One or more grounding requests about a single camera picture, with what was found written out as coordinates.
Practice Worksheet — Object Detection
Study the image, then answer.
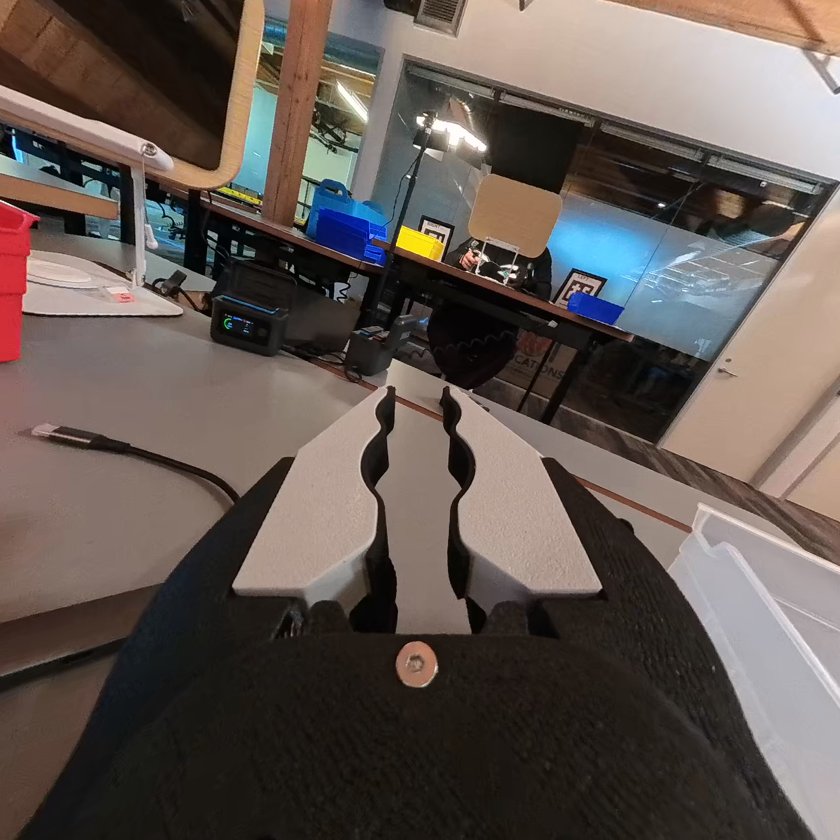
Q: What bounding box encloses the clear plastic organiser box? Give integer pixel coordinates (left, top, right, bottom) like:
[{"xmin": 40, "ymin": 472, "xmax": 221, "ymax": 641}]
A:
[{"xmin": 668, "ymin": 502, "xmax": 840, "ymax": 840}]

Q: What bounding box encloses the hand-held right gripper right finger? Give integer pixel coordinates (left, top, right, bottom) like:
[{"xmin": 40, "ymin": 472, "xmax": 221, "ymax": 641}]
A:
[{"xmin": 438, "ymin": 386, "xmax": 603, "ymax": 636}]

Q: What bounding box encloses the black square panel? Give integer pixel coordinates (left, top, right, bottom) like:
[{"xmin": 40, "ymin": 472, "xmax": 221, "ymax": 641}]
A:
[{"xmin": 492, "ymin": 105, "xmax": 586, "ymax": 196}]

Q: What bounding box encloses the white door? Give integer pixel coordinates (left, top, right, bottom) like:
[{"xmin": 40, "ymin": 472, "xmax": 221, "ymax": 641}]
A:
[
  {"xmin": 755, "ymin": 394, "xmax": 840, "ymax": 519},
  {"xmin": 659, "ymin": 190, "xmax": 840, "ymax": 484}
]

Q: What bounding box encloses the fiducial tag sign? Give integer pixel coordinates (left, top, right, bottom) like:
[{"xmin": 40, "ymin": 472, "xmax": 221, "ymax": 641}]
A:
[
  {"xmin": 418, "ymin": 215, "xmax": 455, "ymax": 255},
  {"xmin": 553, "ymin": 268, "xmax": 609, "ymax": 308}
]

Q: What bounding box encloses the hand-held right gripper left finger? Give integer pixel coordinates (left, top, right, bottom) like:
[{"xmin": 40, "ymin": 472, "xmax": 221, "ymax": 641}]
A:
[{"xmin": 231, "ymin": 386, "xmax": 400, "ymax": 634}]

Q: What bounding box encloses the black multi-port charger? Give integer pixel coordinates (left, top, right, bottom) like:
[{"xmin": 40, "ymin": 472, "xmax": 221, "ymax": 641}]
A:
[{"xmin": 344, "ymin": 315, "xmax": 421, "ymax": 378}]

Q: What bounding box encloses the blue plastic bin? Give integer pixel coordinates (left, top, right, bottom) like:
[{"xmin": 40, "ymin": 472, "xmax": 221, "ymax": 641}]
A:
[
  {"xmin": 567, "ymin": 292, "xmax": 625, "ymax": 326},
  {"xmin": 315, "ymin": 209, "xmax": 389, "ymax": 265},
  {"xmin": 306, "ymin": 178, "xmax": 388, "ymax": 238}
]

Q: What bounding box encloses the yellow plastic bin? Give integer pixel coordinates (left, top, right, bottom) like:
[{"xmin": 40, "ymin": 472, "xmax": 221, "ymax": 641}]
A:
[{"xmin": 395, "ymin": 226, "xmax": 446, "ymax": 262}]

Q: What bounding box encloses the white stand pole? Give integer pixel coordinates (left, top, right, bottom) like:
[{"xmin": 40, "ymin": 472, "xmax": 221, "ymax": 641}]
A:
[{"xmin": 0, "ymin": 84, "xmax": 176, "ymax": 288}]

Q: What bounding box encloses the thin black usb-c cable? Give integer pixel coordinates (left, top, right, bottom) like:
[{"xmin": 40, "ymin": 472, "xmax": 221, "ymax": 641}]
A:
[{"xmin": 31, "ymin": 423, "xmax": 242, "ymax": 508}]

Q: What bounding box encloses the wooden post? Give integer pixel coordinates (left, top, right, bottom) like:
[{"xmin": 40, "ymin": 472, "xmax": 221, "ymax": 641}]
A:
[{"xmin": 261, "ymin": 0, "xmax": 337, "ymax": 228}]

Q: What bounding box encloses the wooden desk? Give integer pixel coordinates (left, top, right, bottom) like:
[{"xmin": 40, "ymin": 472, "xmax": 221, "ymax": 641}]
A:
[
  {"xmin": 200, "ymin": 197, "xmax": 389, "ymax": 311},
  {"xmin": 373, "ymin": 238, "xmax": 635, "ymax": 425}
]

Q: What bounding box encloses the cardboard box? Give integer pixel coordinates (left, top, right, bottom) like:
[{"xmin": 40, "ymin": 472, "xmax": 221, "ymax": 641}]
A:
[{"xmin": 512, "ymin": 331, "xmax": 567, "ymax": 396}]

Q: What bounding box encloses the red plastic bin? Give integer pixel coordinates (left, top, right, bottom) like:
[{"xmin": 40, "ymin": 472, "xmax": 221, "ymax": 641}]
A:
[{"xmin": 0, "ymin": 200, "xmax": 42, "ymax": 364}]

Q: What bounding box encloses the black light stand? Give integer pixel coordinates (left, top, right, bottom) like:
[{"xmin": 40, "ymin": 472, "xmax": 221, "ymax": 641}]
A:
[{"xmin": 373, "ymin": 110, "xmax": 491, "ymax": 330}]

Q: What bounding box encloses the black power station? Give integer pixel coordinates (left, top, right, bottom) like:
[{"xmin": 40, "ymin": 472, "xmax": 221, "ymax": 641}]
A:
[{"xmin": 210, "ymin": 259, "xmax": 298, "ymax": 358}]

